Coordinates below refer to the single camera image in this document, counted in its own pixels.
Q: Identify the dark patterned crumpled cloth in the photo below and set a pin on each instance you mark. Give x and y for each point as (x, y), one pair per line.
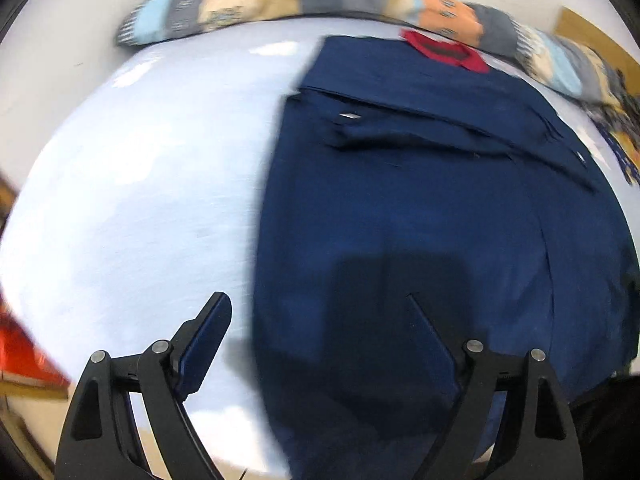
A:
(620, 145)

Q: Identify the red box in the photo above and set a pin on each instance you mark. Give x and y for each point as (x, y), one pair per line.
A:
(25, 350)

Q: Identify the navy blue work jacket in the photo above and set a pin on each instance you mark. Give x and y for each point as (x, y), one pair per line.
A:
(400, 200)

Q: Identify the wooden bed board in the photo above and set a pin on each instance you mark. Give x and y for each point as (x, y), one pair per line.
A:
(590, 35)

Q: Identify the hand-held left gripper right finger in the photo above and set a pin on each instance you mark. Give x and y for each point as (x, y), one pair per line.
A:
(434, 342)

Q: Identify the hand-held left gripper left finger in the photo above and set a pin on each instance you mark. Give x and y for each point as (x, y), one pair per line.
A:
(201, 352)

